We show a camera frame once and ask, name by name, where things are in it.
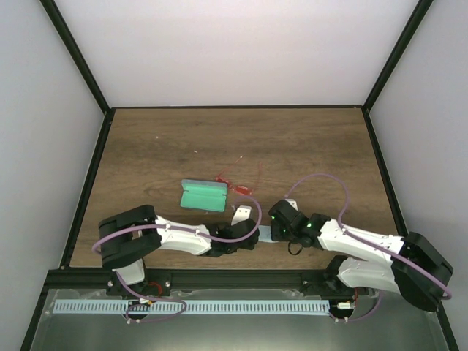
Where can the light blue slotted cable duct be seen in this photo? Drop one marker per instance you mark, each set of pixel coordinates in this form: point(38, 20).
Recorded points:
point(196, 307)

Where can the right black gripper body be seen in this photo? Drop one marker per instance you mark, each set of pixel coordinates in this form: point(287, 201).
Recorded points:
point(280, 235)

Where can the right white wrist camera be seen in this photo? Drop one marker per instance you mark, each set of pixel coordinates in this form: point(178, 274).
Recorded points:
point(293, 203)

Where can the light blue cleaning cloth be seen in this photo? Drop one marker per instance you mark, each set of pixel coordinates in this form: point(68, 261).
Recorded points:
point(265, 234)

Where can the teal glasses case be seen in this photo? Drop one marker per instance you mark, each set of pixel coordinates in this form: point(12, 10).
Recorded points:
point(203, 195)

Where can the red transparent sunglasses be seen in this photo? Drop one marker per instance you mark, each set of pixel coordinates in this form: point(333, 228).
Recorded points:
point(241, 186)

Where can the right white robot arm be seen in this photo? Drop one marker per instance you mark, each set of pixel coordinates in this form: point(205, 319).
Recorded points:
point(408, 265)

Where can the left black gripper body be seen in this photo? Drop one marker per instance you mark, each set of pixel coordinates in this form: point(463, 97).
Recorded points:
point(248, 246)

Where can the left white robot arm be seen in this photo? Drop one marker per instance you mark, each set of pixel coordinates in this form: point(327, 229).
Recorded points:
point(126, 238)

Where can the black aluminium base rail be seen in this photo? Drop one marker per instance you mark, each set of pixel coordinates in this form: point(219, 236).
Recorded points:
point(311, 282)

